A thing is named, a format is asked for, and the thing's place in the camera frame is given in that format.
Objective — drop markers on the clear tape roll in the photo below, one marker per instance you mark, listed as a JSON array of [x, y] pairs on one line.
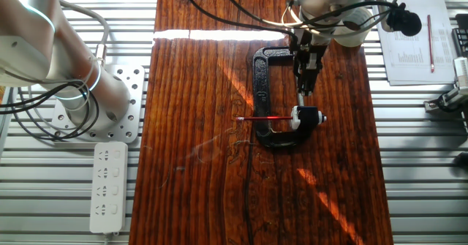
[[351, 40]]

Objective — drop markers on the black white pencil sharpener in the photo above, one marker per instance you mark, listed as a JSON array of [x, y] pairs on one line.
[[309, 117]]

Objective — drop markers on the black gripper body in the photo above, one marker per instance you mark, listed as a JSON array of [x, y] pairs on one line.
[[305, 49]]

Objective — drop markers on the red pencil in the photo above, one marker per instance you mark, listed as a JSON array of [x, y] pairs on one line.
[[263, 118]]

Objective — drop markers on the red pen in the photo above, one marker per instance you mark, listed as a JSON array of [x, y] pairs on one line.
[[430, 44]]

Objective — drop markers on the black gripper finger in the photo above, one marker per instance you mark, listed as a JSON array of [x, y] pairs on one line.
[[315, 69], [302, 80]]

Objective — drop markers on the metal camera bracket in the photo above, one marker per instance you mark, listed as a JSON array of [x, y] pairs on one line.
[[444, 99]]

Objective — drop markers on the printed paper sheets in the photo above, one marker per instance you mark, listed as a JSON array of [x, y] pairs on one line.
[[409, 55]]

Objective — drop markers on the wooden board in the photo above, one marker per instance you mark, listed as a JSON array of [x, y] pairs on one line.
[[201, 146]]

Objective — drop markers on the black metal C-clamp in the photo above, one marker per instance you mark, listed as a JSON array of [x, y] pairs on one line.
[[261, 91]]

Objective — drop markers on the white power strip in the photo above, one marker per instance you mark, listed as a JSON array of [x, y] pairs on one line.
[[108, 186]]

